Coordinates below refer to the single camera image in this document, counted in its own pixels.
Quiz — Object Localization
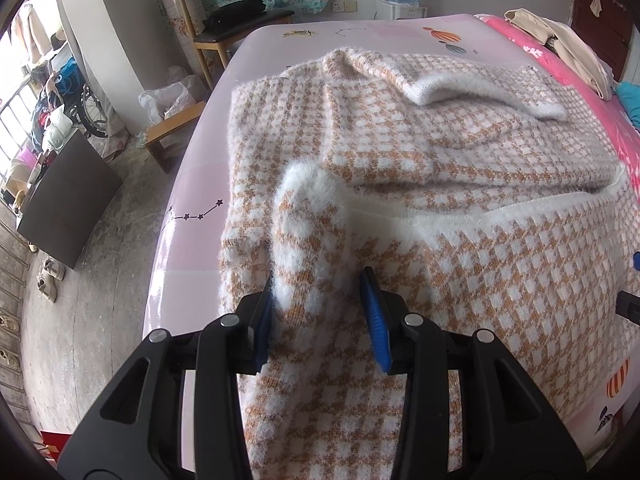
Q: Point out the pink printed bed sheet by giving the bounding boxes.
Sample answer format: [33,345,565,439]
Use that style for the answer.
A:
[142,12,640,461]

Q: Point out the black bag on chair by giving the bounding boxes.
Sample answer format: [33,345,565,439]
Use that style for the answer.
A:
[202,0,268,28]

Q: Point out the wheelchair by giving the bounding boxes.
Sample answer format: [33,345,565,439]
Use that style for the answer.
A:
[47,57,108,138]

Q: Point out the red box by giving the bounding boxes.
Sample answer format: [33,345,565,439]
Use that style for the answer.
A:
[39,429,71,461]

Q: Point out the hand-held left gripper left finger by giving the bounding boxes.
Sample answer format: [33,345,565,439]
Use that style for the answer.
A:
[57,271,275,480]

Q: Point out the wooden chair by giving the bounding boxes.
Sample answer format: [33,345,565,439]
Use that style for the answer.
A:
[160,0,293,91]

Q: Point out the beige hanging garment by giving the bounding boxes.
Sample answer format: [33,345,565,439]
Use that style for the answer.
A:
[12,2,56,66]

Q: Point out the pink floral blanket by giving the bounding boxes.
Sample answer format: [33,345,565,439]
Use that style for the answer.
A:
[475,14,640,196]

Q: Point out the metal railing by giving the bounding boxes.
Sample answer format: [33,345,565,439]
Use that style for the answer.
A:
[0,80,48,176]

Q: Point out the low wooden stool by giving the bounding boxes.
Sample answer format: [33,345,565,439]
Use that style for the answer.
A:
[146,101,207,175]

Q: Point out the dark cabinet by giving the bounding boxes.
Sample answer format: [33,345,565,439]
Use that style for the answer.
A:
[16,130,123,270]

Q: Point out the beige white houndstooth coat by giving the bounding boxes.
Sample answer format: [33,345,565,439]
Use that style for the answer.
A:
[217,47,640,480]

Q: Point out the brown door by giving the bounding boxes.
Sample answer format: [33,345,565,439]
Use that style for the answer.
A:
[572,0,640,83]

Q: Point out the blue quilt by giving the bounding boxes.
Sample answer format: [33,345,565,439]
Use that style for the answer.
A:
[616,81,640,136]

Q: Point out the beige clothes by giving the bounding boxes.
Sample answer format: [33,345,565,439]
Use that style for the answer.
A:
[504,8,615,101]

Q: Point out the clear plastic bag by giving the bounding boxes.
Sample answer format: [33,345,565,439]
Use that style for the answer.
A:
[139,66,207,126]

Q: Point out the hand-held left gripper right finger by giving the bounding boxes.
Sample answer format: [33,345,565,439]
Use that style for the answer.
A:
[360,267,586,480]

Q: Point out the white water dispenser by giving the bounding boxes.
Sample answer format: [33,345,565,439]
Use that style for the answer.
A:
[376,0,428,21]

